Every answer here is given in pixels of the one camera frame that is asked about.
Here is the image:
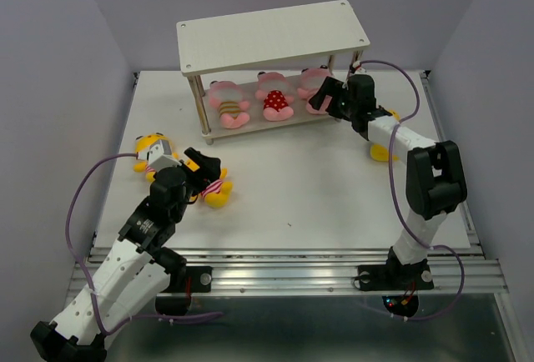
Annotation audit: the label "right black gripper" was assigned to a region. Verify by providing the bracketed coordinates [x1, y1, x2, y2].
[306, 76, 356, 120]

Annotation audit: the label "pink frog toy striped shirt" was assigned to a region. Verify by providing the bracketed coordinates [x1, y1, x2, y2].
[297, 65, 333, 115]

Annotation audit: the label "yellow toy red stripes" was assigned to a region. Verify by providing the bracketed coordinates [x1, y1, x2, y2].
[191, 168, 233, 209]

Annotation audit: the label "pink frog toy polka-dot dress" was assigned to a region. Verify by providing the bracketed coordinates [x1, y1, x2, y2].
[255, 71, 294, 122]

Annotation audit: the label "pink frog toy orange stripes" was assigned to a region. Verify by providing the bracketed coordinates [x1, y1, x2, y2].
[208, 81, 250, 129]

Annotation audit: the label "yellow toy blue striped shirt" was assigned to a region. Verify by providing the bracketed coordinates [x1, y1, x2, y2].
[370, 109, 400, 162]

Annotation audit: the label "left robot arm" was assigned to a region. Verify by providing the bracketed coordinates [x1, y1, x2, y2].
[30, 135, 224, 361]

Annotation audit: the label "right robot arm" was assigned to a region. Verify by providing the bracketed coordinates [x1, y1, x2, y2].
[320, 74, 467, 291]

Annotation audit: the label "white two-tier shelf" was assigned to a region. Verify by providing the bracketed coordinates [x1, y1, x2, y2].
[176, 0, 370, 143]

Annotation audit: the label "yellow toy pink stripes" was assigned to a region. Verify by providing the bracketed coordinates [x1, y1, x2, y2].
[133, 133, 179, 183]

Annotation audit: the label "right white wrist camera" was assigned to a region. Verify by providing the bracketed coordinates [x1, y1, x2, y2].
[345, 60, 367, 82]

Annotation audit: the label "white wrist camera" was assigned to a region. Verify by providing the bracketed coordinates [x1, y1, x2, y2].
[148, 143, 179, 172]
[345, 60, 367, 82]

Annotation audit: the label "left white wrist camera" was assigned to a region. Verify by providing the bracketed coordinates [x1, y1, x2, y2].
[148, 143, 179, 172]

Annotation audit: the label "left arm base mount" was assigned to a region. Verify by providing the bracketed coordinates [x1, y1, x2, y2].
[154, 247, 213, 294]

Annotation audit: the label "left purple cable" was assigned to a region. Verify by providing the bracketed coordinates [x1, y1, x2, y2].
[65, 152, 224, 340]

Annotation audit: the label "purple cable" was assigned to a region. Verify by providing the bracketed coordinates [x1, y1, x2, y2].
[356, 59, 466, 322]
[65, 152, 224, 340]

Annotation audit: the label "aluminium rail frame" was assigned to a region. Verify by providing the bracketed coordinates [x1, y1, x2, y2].
[85, 70, 533, 361]

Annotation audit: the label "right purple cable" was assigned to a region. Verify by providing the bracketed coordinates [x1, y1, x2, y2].
[356, 59, 466, 322]

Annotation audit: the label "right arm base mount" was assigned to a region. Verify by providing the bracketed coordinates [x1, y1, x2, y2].
[356, 264, 435, 294]

